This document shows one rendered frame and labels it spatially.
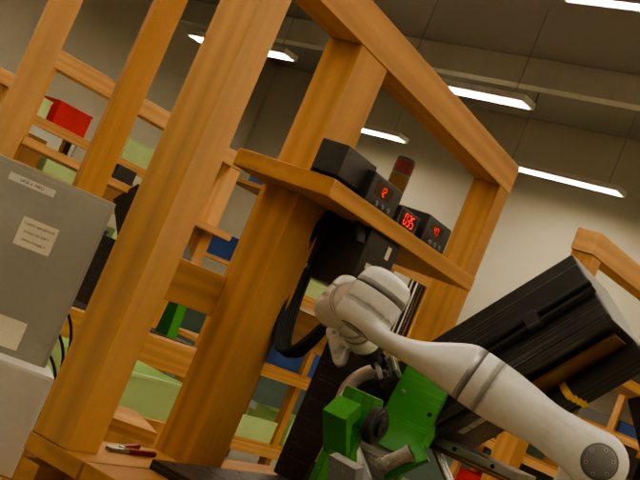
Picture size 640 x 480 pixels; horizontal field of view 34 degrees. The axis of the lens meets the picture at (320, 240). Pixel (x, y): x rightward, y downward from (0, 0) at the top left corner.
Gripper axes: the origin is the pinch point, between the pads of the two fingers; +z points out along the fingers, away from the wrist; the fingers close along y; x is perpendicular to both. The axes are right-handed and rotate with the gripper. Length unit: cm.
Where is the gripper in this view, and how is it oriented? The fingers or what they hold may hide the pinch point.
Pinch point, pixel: (383, 365)
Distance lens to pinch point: 229.3
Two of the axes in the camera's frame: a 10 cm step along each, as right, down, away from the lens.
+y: -2.1, -8.0, 5.6
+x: -9.3, 3.5, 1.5
